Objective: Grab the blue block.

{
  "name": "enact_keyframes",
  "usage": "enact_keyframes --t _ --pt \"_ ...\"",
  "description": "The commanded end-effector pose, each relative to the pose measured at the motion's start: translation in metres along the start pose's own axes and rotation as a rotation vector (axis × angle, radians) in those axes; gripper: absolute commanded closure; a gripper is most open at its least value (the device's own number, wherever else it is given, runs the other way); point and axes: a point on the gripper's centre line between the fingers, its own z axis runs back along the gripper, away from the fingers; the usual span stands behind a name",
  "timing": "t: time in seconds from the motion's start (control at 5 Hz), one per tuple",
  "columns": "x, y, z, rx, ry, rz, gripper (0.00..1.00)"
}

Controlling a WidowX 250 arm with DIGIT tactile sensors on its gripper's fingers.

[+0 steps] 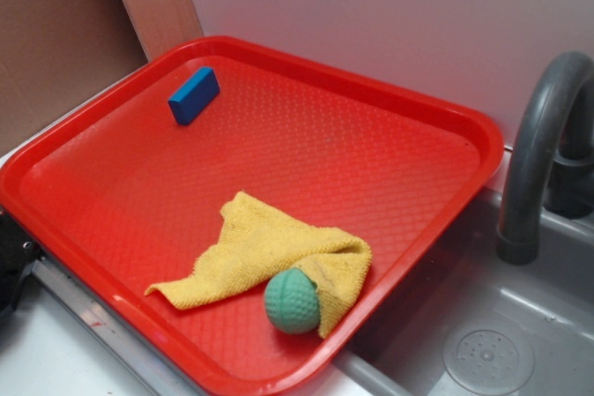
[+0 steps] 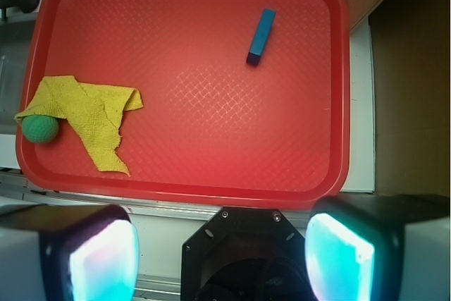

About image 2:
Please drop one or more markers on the black octagonal mount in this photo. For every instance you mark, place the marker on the black octagonal mount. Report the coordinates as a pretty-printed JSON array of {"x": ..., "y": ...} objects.
[{"x": 245, "y": 254}]

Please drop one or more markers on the red plastic tray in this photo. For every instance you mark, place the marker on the red plastic tray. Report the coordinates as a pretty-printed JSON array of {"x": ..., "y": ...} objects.
[{"x": 213, "y": 129}]

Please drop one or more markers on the blue rectangular block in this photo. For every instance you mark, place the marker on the blue rectangular block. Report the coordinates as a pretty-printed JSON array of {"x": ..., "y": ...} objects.
[{"x": 261, "y": 37}]

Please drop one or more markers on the green dimpled ball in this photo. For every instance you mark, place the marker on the green dimpled ball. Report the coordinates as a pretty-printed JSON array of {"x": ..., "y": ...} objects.
[{"x": 40, "y": 129}]

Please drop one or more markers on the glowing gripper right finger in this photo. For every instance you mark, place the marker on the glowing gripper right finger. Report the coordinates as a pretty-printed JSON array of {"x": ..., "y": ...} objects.
[{"x": 379, "y": 247}]

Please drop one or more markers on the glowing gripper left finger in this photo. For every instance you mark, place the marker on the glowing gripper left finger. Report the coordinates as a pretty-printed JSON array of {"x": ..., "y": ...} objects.
[{"x": 74, "y": 252}]

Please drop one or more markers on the yellow cloth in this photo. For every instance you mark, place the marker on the yellow cloth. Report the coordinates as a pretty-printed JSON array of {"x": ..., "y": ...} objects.
[{"x": 94, "y": 112}]

